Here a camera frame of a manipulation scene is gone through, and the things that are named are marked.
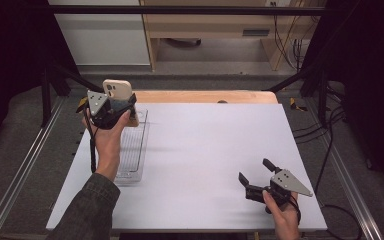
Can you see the light wooden table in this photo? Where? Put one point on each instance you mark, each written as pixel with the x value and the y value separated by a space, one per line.
pixel 206 96

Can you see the white cabinet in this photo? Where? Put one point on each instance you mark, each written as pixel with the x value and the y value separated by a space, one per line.
pixel 103 36

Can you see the black frame strut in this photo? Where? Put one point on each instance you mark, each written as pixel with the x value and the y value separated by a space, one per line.
pixel 76 78
pixel 293 78

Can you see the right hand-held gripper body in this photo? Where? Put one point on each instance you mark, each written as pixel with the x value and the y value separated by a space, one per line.
pixel 288 185

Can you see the aluminium rail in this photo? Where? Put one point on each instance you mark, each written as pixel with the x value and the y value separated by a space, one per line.
pixel 346 173
pixel 23 160

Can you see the light wooden desk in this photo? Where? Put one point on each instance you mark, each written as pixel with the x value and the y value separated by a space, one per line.
pixel 213 25

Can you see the person's left hand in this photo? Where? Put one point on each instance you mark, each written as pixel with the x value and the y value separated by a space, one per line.
pixel 108 143

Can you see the cream patterned phone case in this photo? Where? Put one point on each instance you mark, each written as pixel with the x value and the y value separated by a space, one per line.
pixel 118 90

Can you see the grey desk label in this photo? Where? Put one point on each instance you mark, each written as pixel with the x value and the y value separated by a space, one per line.
pixel 256 32

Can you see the person's right hand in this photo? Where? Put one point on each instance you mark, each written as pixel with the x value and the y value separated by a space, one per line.
pixel 282 218

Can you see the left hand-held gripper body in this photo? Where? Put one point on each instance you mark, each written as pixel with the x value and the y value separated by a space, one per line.
pixel 100 108

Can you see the clear plastic packaging tray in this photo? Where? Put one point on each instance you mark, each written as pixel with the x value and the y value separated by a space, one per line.
pixel 135 146

